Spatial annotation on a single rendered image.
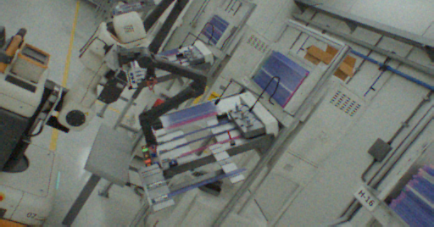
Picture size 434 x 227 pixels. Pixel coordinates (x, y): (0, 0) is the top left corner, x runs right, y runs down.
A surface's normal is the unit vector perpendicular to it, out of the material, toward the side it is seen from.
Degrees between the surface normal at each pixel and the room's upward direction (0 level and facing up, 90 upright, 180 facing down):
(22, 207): 90
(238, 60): 90
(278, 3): 90
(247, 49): 90
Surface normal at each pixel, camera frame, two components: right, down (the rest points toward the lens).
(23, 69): 0.26, 0.44
